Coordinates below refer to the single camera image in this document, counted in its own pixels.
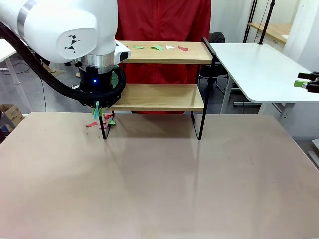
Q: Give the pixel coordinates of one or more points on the black office chair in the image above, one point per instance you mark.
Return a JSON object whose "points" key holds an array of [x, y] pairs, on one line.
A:
{"points": [[216, 37]]}

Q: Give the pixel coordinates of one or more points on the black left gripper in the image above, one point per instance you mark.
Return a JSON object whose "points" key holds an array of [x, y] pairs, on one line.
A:
{"points": [[96, 82]]}

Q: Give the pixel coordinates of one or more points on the wooden background desk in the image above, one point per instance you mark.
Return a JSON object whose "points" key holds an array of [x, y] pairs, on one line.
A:
{"points": [[274, 31]]}

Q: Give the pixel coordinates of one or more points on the small white table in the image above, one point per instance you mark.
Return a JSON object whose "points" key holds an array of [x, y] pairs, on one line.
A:
{"points": [[6, 49]]}

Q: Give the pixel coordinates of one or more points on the large white table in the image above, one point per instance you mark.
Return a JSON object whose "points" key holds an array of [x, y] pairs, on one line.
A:
{"points": [[261, 69]]}

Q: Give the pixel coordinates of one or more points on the two-tier wooden metal shelf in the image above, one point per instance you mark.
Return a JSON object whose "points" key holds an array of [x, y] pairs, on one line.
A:
{"points": [[162, 95]]}

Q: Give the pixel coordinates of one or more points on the cardboard box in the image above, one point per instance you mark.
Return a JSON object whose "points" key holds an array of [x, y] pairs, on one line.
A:
{"points": [[11, 117]]}

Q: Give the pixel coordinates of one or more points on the black light stand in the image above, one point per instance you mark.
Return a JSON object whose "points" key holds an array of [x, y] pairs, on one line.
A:
{"points": [[266, 22], [250, 22]]}

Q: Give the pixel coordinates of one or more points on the person in red coat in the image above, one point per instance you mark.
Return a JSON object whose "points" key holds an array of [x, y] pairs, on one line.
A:
{"points": [[162, 20]]}

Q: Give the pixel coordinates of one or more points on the white paper scrap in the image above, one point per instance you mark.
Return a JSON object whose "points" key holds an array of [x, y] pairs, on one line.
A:
{"points": [[170, 46]]}

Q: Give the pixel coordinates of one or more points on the large green paper scrap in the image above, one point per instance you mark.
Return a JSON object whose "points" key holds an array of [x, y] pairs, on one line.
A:
{"points": [[157, 47]]}

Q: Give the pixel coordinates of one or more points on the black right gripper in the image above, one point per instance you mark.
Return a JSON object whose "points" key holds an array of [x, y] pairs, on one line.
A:
{"points": [[314, 84]]}

